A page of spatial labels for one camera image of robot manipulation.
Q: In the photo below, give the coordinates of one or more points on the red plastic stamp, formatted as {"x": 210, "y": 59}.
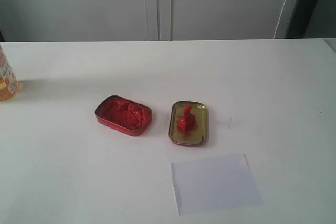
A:
{"x": 187, "y": 121}

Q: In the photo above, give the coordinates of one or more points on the red ink paste tin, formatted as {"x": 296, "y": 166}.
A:
{"x": 124, "y": 115}

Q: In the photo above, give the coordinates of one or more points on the gold tin lid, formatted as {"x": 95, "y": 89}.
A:
{"x": 195, "y": 136}

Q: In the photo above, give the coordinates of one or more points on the white paper sheet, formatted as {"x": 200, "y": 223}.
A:
{"x": 214, "y": 183}

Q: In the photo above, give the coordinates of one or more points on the orange transparent bottle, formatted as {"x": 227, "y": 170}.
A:
{"x": 9, "y": 83}

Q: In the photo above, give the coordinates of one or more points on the grey cabinet doors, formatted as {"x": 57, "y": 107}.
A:
{"x": 144, "y": 20}

